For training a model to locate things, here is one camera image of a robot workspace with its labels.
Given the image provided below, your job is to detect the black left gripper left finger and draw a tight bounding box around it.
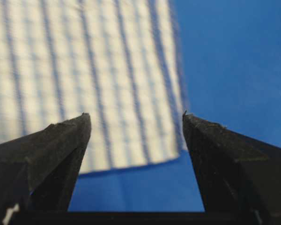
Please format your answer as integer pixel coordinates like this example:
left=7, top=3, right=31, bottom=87
left=0, top=113, right=91, bottom=225

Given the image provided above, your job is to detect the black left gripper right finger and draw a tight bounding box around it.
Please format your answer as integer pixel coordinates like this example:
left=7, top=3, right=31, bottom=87
left=182, top=113, right=281, bottom=225

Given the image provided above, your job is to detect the white blue striped towel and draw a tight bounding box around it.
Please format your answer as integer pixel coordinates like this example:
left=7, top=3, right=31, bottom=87
left=0, top=0, right=186, bottom=173

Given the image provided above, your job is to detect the blue table cloth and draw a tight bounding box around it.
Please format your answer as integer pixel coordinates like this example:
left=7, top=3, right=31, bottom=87
left=69, top=0, right=281, bottom=211

